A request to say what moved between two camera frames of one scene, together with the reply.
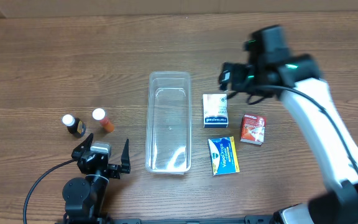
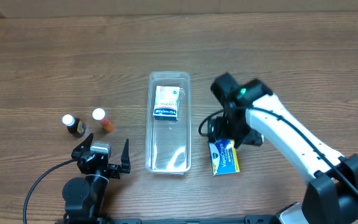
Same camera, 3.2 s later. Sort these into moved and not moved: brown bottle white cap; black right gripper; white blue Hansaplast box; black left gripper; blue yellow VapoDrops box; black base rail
Moved: white blue Hansaplast box; black right gripper
Not moved: black base rail; blue yellow VapoDrops box; black left gripper; brown bottle white cap
